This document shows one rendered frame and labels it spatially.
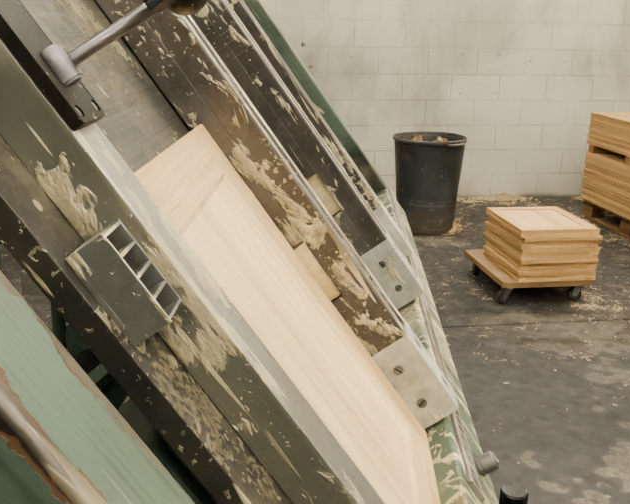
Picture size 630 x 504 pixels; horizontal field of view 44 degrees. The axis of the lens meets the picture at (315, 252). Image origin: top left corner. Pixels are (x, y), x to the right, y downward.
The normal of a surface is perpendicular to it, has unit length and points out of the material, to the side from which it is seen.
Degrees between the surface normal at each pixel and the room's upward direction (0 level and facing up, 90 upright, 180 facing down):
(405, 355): 90
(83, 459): 54
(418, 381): 90
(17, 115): 90
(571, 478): 0
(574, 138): 90
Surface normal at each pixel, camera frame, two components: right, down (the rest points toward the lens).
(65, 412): 0.82, -0.54
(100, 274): -0.01, 0.27
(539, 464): 0.02, -0.96
